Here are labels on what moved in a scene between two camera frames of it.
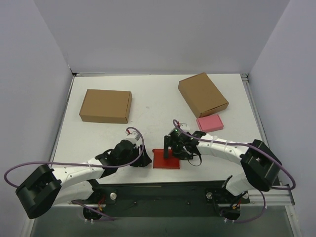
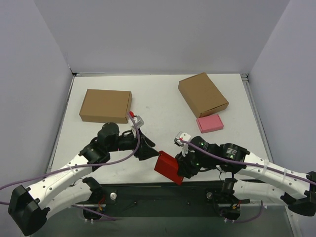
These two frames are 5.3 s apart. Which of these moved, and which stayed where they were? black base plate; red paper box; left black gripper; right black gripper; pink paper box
Moved: red paper box; right black gripper; left black gripper
Stayed: black base plate; pink paper box
